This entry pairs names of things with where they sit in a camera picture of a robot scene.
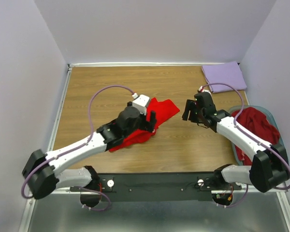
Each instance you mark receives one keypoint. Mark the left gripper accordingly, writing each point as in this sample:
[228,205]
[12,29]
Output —
[147,125]

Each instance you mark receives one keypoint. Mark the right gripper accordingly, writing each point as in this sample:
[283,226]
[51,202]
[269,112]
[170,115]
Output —
[190,105]

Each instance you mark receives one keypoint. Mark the bright red t shirt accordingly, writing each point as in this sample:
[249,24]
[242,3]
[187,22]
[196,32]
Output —
[164,111]

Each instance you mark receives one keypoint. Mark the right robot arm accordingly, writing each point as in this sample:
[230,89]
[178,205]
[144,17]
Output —
[269,167]

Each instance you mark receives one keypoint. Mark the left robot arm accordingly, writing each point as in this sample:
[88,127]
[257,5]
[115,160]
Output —
[42,169]

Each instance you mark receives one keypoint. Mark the teal plastic basket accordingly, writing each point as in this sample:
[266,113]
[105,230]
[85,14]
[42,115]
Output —
[282,145]

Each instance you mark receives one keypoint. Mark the folded lavender t shirt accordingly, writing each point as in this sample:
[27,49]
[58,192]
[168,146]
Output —
[220,74]

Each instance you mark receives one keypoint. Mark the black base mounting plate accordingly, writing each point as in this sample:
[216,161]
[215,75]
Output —
[154,187]

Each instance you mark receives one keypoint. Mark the dark red t shirt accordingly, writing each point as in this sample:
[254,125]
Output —
[258,125]

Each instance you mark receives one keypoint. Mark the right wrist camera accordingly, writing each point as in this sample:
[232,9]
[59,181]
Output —
[202,91]

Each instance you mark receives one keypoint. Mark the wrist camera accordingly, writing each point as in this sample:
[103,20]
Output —
[141,102]
[202,91]

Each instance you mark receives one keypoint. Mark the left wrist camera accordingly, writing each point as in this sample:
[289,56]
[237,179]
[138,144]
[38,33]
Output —
[141,102]

